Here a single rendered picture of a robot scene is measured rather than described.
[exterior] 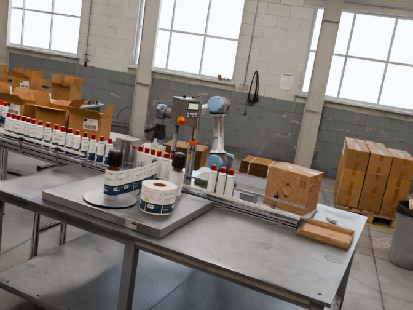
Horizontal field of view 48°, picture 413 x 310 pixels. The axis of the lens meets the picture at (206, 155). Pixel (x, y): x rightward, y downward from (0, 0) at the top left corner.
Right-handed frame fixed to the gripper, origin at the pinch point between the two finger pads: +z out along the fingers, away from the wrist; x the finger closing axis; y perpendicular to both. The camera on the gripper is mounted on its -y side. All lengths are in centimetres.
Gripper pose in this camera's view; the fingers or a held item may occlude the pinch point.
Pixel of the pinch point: (153, 147)
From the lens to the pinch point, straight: 373.0
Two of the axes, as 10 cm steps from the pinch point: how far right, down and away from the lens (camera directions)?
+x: 2.7, -1.6, 9.5
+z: -1.7, 9.6, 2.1
